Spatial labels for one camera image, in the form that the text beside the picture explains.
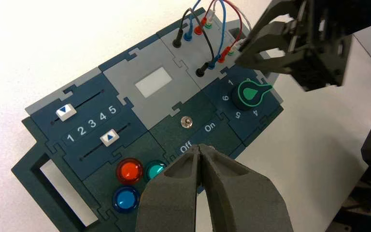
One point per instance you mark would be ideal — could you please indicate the dark teal grey control box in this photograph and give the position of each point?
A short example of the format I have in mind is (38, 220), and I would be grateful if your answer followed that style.
(185, 57)

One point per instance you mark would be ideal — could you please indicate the teal round push button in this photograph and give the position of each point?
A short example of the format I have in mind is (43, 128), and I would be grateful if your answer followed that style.
(153, 171)

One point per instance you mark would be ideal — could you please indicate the white rectangular display window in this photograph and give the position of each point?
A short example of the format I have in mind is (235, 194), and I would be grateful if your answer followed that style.
(153, 82)

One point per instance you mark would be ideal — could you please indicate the white slider knob up triangle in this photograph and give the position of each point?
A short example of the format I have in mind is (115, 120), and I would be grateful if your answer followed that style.
(109, 137)

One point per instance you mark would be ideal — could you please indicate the blue round push button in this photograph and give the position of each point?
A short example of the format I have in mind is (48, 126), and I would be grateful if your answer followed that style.
(125, 200)

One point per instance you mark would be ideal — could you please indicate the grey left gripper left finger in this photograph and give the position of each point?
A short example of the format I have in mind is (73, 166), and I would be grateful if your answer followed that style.
(169, 205)

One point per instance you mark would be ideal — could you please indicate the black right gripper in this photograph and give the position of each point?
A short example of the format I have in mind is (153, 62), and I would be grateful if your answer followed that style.
(323, 51)

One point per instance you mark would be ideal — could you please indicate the red round push button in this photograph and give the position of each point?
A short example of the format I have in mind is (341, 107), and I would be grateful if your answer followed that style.
(129, 171)

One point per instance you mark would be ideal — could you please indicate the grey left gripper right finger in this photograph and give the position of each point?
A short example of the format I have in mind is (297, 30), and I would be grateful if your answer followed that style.
(243, 205)

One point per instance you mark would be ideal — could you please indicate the green rotary knob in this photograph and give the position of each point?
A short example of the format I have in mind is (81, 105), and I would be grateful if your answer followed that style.
(251, 94)

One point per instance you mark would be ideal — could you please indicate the white slider knob down triangle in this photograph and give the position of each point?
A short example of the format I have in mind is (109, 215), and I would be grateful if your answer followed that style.
(65, 112)

